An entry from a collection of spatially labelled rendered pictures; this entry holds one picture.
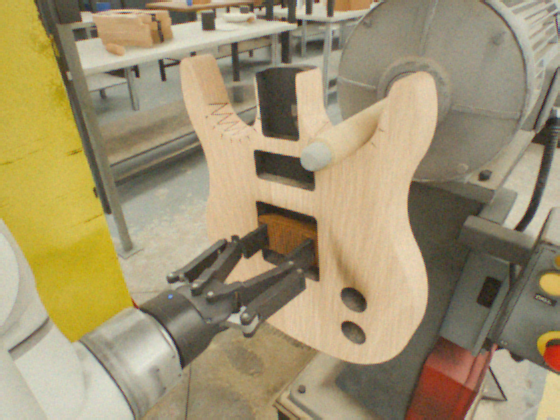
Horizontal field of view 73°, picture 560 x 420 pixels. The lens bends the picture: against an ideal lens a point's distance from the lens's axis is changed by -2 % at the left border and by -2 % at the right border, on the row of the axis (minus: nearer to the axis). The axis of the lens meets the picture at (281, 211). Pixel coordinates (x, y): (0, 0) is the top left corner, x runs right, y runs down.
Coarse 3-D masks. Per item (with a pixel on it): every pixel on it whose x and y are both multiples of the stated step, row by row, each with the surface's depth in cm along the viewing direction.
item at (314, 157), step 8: (312, 144) 34; (320, 144) 34; (304, 152) 34; (312, 152) 34; (320, 152) 34; (328, 152) 34; (304, 160) 34; (312, 160) 34; (320, 160) 34; (328, 160) 34; (312, 168) 34; (320, 168) 34
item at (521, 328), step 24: (552, 216) 50; (552, 240) 46; (528, 264) 48; (552, 264) 46; (528, 288) 49; (504, 312) 54; (528, 312) 51; (552, 312) 49; (504, 336) 55; (528, 336) 52; (552, 336) 50; (528, 360) 54
